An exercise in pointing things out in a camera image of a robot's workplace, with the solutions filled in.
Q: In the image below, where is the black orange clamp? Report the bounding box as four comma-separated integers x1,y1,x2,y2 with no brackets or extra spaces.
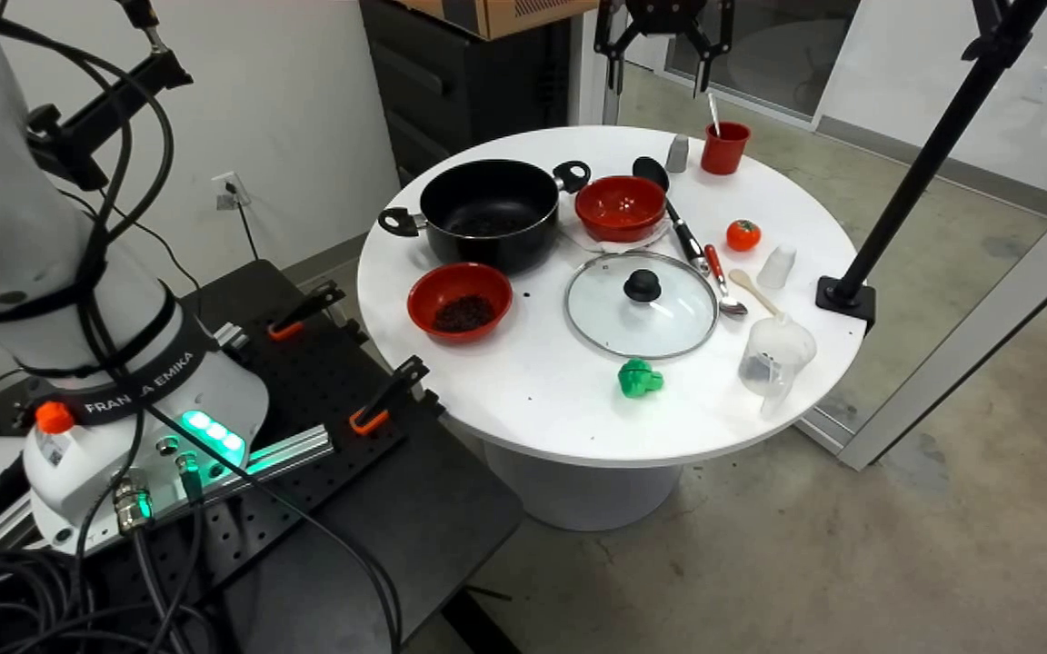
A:
344,351,431,439
263,278,350,349

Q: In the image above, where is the black ladle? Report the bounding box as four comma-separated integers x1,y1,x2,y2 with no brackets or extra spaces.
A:
630,151,711,265

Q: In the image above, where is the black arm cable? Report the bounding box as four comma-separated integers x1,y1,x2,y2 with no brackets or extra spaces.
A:
0,0,208,403

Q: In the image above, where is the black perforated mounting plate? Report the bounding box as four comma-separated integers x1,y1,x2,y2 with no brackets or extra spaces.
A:
171,255,527,654

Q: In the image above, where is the black tripod pole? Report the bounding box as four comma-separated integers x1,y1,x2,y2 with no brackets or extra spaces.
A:
812,0,1047,334

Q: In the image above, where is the red bowl with dark beans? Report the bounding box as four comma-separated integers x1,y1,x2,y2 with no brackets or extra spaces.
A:
402,259,516,349

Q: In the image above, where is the orange cap button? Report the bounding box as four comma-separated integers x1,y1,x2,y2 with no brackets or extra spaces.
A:
34,401,81,439

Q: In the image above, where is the white shaker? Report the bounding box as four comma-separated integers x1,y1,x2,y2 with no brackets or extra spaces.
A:
757,243,801,293

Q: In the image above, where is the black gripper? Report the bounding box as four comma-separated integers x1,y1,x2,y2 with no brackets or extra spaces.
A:
591,0,741,99

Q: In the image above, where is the red-handled metal spoon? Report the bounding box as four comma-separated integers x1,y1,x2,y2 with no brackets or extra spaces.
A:
697,241,754,324

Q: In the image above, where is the glass pot lid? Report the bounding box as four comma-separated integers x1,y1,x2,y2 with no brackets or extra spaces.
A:
560,247,723,364

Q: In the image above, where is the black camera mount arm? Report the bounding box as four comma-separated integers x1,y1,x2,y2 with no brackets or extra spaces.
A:
20,0,197,191

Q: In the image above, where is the empty red bowl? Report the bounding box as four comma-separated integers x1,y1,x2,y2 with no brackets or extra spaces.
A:
572,169,668,247

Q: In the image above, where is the green toy vegetable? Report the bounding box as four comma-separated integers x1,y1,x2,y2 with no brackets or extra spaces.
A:
614,356,668,403

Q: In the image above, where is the white table pedestal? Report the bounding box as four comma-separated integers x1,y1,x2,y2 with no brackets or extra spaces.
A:
479,439,688,536

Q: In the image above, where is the gray door frame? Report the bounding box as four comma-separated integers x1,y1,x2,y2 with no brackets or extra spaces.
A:
791,166,1047,476

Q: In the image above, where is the black cooking pot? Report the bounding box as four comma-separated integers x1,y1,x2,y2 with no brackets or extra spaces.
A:
374,155,596,275

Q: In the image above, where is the red cup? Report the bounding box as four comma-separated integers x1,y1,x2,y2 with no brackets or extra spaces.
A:
697,115,757,178

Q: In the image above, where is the white wall outlet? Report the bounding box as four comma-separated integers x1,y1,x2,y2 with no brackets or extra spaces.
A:
208,166,246,213

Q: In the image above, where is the aluminium rail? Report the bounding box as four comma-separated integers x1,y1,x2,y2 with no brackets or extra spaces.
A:
0,422,338,559

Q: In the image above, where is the orange toy tomato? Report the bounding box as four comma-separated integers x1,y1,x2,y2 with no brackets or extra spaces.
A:
723,213,766,259

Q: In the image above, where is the gray shaker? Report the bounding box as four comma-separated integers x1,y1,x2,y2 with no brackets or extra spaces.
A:
662,129,693,173

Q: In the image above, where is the small silver cup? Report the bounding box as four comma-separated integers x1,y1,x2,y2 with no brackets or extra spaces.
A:
733,312,820,401

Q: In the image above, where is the dark beans pile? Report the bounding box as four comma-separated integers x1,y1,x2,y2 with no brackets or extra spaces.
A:
429,293,499,336

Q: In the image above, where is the black floor cable bundle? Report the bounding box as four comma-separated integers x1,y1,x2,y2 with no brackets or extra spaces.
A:
0,483,409,654

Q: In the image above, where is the wooden spoon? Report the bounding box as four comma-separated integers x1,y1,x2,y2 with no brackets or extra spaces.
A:
727,265,789,327

